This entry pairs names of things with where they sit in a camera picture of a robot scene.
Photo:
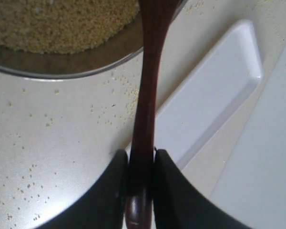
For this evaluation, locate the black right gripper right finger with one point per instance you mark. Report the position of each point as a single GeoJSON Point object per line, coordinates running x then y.
{"type": "Point", "coordinates": [178, 205]}

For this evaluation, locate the dark red wooden spoon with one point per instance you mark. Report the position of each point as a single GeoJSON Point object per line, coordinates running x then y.
{"type": "Point", "coordinates": [156, 19]}

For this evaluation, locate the steel bowl of millet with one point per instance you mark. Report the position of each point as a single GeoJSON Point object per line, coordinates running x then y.
{"type": "Point", "coordinates": [67, 39]}

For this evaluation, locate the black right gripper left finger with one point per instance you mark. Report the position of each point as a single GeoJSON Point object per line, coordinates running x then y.
{"type": "Point", "coordinates": [102, 206]}

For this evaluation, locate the white plastic tray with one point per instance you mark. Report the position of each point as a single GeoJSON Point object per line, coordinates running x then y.
{"type": "Point", "coordinates": [214, 90]}

